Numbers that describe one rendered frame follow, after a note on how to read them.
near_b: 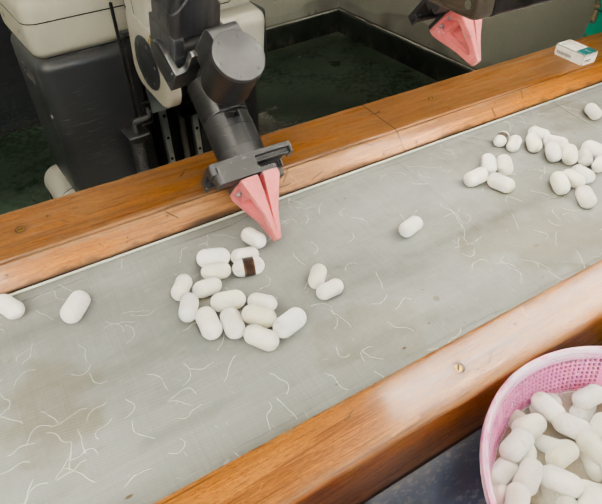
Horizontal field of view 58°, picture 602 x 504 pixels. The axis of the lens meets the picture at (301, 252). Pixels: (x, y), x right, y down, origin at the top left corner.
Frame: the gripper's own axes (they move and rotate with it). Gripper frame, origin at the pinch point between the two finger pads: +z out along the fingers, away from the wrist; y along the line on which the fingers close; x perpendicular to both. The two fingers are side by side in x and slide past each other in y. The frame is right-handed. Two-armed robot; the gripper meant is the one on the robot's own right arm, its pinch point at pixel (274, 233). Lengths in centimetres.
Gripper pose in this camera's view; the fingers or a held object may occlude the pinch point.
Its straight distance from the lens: 63.1
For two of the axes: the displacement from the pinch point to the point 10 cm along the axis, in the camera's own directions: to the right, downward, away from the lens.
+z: 4.0, 9.2, -0.6
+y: 8.6, -3.5, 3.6
